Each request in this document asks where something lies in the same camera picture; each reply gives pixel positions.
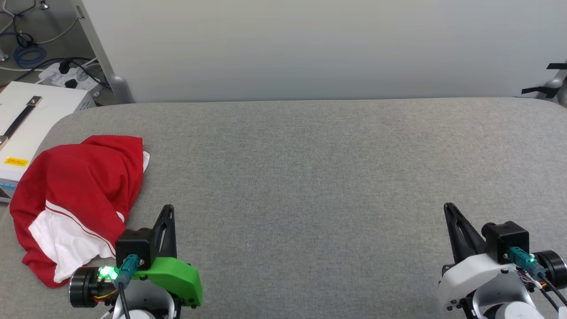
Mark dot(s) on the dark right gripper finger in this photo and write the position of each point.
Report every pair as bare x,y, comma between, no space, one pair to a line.
458,246

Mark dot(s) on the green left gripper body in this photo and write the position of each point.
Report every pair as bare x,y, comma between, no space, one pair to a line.
177,277

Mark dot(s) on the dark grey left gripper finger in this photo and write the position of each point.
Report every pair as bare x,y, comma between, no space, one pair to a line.
170,241

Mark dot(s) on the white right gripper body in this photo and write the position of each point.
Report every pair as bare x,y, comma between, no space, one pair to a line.
469,274

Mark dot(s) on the red and white sports jersey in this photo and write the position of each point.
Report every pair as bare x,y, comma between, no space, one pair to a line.
79,177

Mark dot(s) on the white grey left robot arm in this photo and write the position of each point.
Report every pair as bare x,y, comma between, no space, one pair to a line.
84,288

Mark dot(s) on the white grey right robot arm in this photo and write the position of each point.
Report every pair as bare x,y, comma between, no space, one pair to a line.
509,305

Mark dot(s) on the grey partition foot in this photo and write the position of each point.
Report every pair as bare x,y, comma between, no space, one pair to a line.
120,88

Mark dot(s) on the grey stand with black tape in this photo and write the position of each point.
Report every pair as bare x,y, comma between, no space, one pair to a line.
556,84

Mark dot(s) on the white power strip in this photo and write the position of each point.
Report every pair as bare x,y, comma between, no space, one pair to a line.
55,76

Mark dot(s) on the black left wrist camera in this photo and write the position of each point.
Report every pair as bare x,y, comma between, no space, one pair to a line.
135,246

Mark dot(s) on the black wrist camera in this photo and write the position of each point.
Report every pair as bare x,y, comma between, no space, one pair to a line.
135,246
505,239

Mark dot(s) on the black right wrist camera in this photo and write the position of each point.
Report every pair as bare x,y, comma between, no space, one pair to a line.
505,239

